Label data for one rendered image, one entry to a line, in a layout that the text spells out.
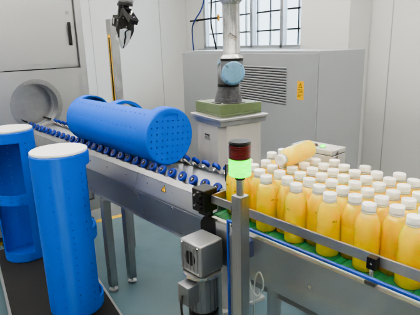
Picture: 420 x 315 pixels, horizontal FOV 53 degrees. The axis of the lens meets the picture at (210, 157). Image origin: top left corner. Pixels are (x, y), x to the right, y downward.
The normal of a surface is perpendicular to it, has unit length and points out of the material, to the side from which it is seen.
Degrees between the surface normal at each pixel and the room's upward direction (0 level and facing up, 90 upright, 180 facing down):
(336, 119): 90
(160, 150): 90
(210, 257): 90
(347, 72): 90
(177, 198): 70
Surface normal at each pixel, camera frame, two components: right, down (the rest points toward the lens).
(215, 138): -0.86, 0.16
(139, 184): -0.71, -0.14
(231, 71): 0.10, 0.37
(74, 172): 0.72, 0.16
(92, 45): 0.52, 0.21
